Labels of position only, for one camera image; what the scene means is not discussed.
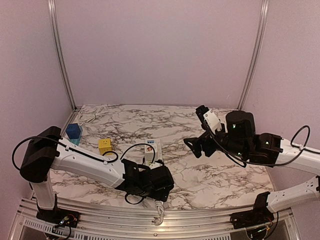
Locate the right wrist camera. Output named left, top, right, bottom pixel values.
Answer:
left=195, top=105, right=222, bottom=133

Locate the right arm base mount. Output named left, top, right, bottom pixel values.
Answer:
left=230, top=191, right=275, bottom=229

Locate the left aluminium frame post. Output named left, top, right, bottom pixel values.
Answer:
left=47, top=0, right=77, bottom=112

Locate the front aluminium rail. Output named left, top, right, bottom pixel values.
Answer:
left=7, top=197, right=301, bottom=240

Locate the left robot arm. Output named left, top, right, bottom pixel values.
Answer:
left=17, top=126, right=174, bottom=223

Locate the aluminium frame post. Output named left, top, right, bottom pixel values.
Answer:
left=47, top=0, right=77, bottom=112
left=237, top=0, right=270, bottom=110

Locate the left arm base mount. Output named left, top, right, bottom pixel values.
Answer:
left=36, top=194, right=80, bottom=228

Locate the white cube socket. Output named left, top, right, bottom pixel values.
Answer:
left=144, top=143, right=158, bottom=165

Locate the teal power strip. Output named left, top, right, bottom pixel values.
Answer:
left=69, top=126, right=83, bottom=146

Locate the long white power strip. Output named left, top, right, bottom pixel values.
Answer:
left=143, top=139, right=165, bottom=226

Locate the white power strip cable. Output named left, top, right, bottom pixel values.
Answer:
left=77, top=106, right=107, bottom=123

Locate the yellow cube socket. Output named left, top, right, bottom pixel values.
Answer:
left=98, top=138, right=113, bottom=156

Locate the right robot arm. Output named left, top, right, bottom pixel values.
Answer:
left=183, top=105, right=320, bottom=224

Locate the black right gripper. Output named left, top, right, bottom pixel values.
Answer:
left=184, top=123, right=248, bottom=159

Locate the right aluminium frame post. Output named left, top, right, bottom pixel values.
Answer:
left=237, top=0, right=270, bottom=110

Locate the blue cube socket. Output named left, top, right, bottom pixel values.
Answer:
left=65, top=123, right=82, bottom=140

